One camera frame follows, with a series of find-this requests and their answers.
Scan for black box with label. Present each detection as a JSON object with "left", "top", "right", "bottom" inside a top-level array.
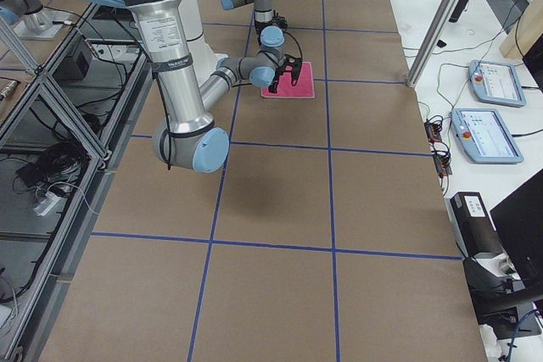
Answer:
[{"left": 449, "top": 192, "right": 503, "bottom": 259}]

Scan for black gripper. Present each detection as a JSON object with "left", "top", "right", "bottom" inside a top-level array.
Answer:
[
  {"left": 253, "top": 17, "right": 289, "bottom": 44},
  {"left": 268, "top": 55, "right": 303, "bottom": 94}
]

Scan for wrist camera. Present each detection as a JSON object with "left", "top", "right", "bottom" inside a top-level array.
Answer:
[{"left": 271, "top": 14, "right": 288, "bottom": 32}]

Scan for blue teach pendant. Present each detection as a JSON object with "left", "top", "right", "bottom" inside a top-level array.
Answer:
[
  {"left": 451, "top": 109, "right": 524, "bottom": 164},
  {"left": 468, "top": 59, "right": 526, "bottom": 108}
]

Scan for aluminium frame rack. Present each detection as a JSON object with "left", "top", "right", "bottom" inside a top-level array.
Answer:
[{"left": 1, "top": 8, "right": 151, "bottom": 361}]

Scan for aluminium frame post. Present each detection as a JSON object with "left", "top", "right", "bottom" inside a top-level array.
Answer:
[{"left": 406, "top": 0, "right": 459, "bottom": 88}]

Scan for black monitor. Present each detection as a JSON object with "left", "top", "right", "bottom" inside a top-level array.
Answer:
[{"left": 490, "top": 170, "right": 542, "bottom": 282}]

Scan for far blue teach pendant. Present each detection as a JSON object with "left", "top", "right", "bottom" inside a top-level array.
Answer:
[{"left": 468, "top": 59, "right": 526, "bottom": 108}]

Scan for near blue teach pendant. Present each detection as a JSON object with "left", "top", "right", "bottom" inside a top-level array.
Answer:
[{"left": 451, "top": 109, "right": 524, "bottom": 164}]

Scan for pink and grey towel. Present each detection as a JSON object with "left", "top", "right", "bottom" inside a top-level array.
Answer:
[{"left": 260, "top": 62, "right": 315, "bottom": 99}]

